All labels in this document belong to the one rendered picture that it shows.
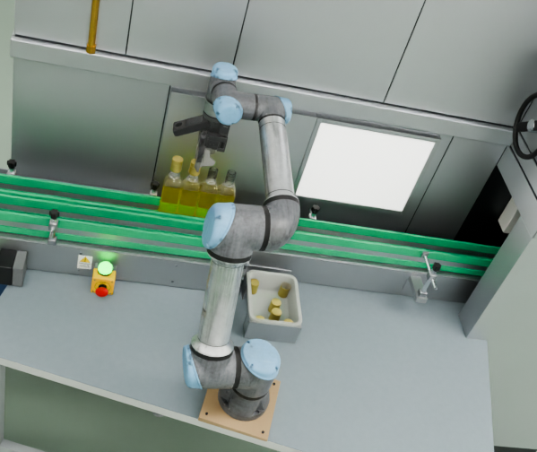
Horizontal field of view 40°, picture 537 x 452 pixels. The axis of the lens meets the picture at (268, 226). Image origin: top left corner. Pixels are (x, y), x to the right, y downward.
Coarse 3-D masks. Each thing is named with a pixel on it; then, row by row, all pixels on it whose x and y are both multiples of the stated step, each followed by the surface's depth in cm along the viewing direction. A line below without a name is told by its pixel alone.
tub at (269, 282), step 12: (252, 276) 248; (264, 276) 248; (276, 276) 249; (288, 276) 249; (264, 288) 251; (276, 288) 252; (252, 300) 247; (264, 300) 248; (288, 300) 250; (252, 312) 233; (264, 312) 244; (288, 312) 247; (300, 312) 238; (276, 324) 233; (288, 324) 233; (300, 324) 235
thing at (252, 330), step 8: (280, 272) 256; (288, 272) 256; (248, 320) 233; (248, 328) 234; (256, 328) 234; (264, 328) 234; (272, 328) 234; (280, 328) 235; (288, 328) 235; (296, 328) 235; (248, 336) 236; (256, 336) 236; (264, 336) 237; (272, 336) 237; (280, 336) 237; (288, 336) 237; (296, 336) 238
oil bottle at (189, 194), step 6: (186, 180) 233; (198, 180) 235; (186, 186) 233; (192, 186) 233; (198, 186) 234; (180, 192) 238; (186, 192) 234; (192, 192) 234; (198, 192) 235; (180, 198) 236; (186, 198) 236; (192, 198) 236; (180, 204) 238; (186, 204) 238; (192, 204) 238; (180, 210) 239; (186, 210) 239; (192, 210) 239
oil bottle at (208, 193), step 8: (200, 184) 238; (208, 184) 235; (216, 184) 236; (200, 192) 236; (208, 192) 235; (216, 192) 236; (200, 200) 237; (208, 200) 237; (200, 208) 239; (208, 208) 240; (200, 216) 242
